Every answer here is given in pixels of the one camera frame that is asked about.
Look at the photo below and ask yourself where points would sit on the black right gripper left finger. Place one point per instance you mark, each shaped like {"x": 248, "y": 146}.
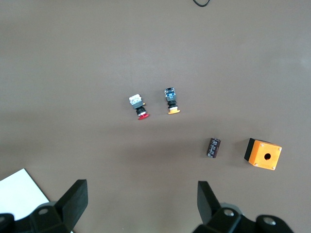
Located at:
{"x": 63, "y": 211}

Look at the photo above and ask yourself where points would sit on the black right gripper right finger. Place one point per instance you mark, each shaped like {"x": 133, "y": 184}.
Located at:
{"x": 218, "y": 221}

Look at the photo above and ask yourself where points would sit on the red mushroom push button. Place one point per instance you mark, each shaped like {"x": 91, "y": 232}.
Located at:
{"x": 138, "y": 104}

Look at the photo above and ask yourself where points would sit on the white drawer cabinet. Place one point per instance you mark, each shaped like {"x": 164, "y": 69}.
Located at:
{"x": 17, "y": 191}

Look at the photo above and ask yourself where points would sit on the orange mushroom push button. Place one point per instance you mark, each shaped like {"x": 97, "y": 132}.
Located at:
{"x": 171, "y": 99}

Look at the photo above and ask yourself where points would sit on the small black connector block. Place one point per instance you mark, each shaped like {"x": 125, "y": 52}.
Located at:
{"x": 213, "y": 147}

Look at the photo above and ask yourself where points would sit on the orange button enclosure box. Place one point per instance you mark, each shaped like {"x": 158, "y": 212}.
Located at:
{"x": 264, "y": 155}

